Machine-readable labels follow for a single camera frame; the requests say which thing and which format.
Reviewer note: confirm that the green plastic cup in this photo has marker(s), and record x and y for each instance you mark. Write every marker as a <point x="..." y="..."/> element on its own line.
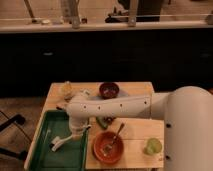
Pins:
<point x="153" y="146"/>

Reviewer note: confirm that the green pepper with food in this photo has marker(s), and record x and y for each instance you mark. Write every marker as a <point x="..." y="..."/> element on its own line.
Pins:
<point x="104" y="122"/>

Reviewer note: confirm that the orange bowl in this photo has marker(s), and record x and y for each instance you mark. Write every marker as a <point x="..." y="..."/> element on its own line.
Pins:
<point x="115" y="153"/>

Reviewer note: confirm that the black chair base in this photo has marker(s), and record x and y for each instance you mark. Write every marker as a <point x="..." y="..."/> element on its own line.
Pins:
<point x="9" y="138"/>

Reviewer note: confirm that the green plastic tray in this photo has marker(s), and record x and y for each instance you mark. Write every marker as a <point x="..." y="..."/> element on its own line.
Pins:
<point x="69" y="157"/>

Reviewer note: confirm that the white dish brush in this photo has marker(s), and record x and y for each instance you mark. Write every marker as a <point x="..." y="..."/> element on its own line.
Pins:
<point x="57" y="142"/>

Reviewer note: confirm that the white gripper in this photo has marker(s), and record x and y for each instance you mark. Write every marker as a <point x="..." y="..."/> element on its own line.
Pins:
<point x="77" y="125"/>

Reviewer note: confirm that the beige bread toy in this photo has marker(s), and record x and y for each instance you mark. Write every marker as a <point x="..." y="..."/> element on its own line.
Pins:
<point x="61" y="106"/>

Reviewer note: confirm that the yellow plastic bottle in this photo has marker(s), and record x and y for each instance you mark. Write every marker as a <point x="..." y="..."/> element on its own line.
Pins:
<point x="65" y="90"/>

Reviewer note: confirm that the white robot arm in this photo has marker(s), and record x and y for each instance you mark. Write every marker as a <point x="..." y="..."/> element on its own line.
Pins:
<point x="187" y="113"/>

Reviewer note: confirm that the dark red bowl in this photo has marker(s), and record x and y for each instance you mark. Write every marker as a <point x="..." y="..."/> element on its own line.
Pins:
<point x="108" y="90"/>

